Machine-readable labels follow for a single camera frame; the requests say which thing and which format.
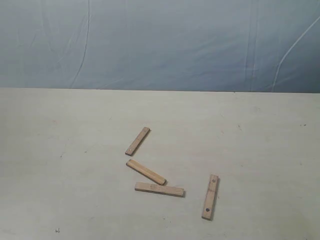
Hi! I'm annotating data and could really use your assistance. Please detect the wooden stick with holes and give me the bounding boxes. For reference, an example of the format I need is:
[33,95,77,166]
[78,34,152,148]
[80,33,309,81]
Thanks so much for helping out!
[201,174,220,221]

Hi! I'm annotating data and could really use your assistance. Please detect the blue-grey backdrop cloth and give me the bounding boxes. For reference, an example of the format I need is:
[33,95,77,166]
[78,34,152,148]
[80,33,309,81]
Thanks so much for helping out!
[0,0,320,93]

